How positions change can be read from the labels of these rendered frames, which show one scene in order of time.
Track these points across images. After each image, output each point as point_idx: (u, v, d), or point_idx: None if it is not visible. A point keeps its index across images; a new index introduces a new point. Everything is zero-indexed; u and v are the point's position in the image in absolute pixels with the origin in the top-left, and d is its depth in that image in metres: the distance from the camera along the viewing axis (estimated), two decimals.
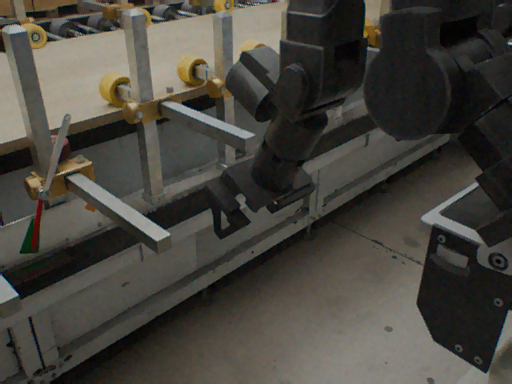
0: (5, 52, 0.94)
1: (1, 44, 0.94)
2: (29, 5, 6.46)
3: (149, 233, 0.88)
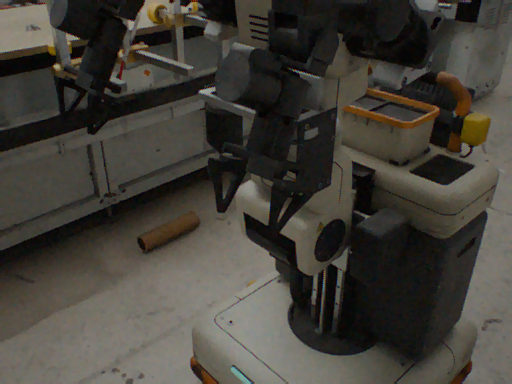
0: None
1: None
2: None
3: (183, 67, 1.78)
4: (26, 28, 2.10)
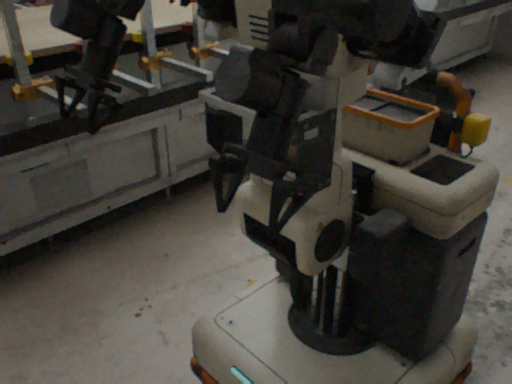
0: None
1: None
2: None
3: None
4: None
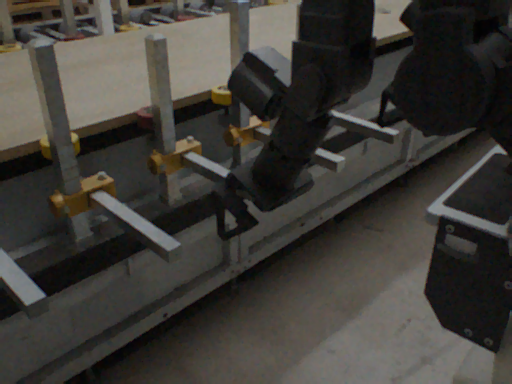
0: None
1: None
2: None
3: None
4: (377, 12, 2.42)
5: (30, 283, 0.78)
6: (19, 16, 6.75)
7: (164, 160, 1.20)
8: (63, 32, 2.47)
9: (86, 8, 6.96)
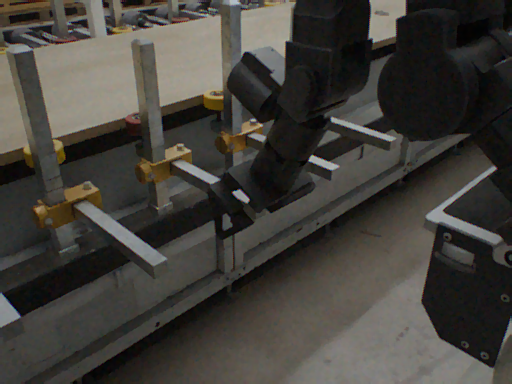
0: None
1: None
2: None
3: None
4: (375, 14, 2.38)
5: (5, 303, 0.74)
6: None
7: (153, 168, 1.16)
8: (56, 34, 2.43)
9: (84, 9, 6.92)
